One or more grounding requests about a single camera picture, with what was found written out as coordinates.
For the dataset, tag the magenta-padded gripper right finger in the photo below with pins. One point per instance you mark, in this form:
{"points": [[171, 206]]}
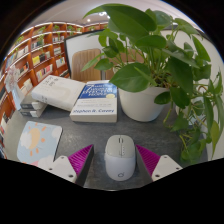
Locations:
{"points": [[163, 166]]}

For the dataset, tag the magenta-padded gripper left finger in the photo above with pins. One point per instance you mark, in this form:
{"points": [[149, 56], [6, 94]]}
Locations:
{"points": [[63, 166]]}

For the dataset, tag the white computer mouse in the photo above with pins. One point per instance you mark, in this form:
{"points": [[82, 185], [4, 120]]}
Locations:
{"points": [[120, 160]]}

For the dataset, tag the pastel sun-print mouse pad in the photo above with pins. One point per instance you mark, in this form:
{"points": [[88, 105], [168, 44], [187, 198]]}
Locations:
{"points": [[36, 140]]}

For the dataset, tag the thin dark book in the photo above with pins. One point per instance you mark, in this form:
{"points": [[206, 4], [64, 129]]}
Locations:
{"points": [[31, 113]]}

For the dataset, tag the green plant in white pot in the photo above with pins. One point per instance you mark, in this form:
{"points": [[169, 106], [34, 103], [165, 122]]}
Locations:
{"points": [[143, 103]]}

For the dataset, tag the blue-cover white book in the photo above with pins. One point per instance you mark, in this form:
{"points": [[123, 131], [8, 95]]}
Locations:
{"points": [[95, 106]]}

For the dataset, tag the thick dark book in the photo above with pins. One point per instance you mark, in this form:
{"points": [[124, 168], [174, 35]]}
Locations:
{"points": [[31, 104]]}

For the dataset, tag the thick white book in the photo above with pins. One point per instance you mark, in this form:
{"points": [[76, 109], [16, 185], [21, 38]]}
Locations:
{"points": [[58, 91]]}

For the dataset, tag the orange wooden bookshelf unit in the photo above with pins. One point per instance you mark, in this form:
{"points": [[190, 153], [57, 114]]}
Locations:
{"points": [[40, 56]]}

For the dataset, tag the white black-framed desk partition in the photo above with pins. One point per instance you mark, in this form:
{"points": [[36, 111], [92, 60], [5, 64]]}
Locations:
{"points": [[78, 41]]}

